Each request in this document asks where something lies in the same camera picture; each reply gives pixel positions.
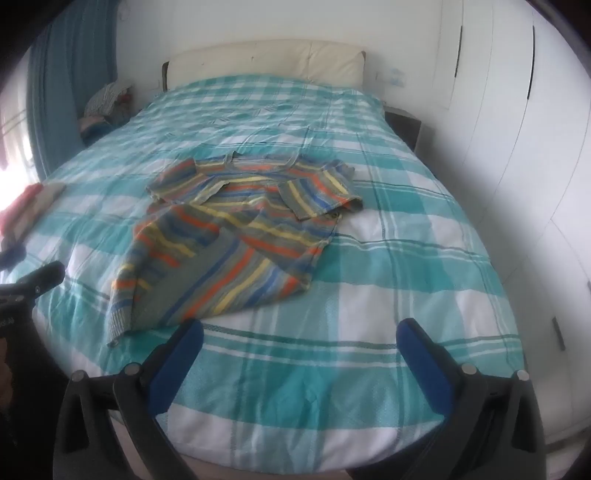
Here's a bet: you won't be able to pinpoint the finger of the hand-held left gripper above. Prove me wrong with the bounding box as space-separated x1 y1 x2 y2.
0 261 65 308

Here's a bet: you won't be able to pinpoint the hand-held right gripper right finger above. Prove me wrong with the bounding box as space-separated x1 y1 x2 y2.
397 318 548 480

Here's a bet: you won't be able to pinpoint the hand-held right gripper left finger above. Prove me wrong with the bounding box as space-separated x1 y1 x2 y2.
53 318 204 480

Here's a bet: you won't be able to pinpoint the striped knit sweater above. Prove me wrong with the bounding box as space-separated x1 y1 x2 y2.
107 156 365 347

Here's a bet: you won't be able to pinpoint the folded red and white clothes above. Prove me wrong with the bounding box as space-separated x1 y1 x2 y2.
0 182 68 241

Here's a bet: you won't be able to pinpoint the pile of clothes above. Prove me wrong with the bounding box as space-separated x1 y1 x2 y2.
78 83 137 144

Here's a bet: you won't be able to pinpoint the dark cloth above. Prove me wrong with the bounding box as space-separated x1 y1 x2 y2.
0 237 27 273

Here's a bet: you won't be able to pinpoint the teal plaid bed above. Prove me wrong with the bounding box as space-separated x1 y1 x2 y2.
0 74 522 462

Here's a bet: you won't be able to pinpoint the blue curtain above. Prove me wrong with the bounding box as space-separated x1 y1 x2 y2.
27 0 116 181

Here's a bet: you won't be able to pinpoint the dark nightstand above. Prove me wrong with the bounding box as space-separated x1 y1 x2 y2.
383 106 423 153

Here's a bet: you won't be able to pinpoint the white wardrobe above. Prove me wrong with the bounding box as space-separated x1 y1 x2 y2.
434 0 591 416

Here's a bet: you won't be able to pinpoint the cream padded headboard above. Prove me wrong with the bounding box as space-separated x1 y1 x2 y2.
163 41 368 90

